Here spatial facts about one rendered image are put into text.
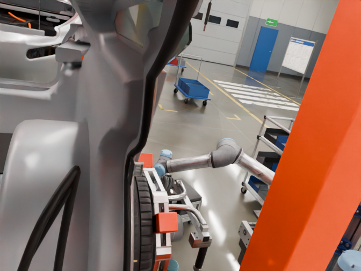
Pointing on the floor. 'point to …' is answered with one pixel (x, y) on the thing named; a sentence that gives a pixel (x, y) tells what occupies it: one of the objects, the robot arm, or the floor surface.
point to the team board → (297, 57)
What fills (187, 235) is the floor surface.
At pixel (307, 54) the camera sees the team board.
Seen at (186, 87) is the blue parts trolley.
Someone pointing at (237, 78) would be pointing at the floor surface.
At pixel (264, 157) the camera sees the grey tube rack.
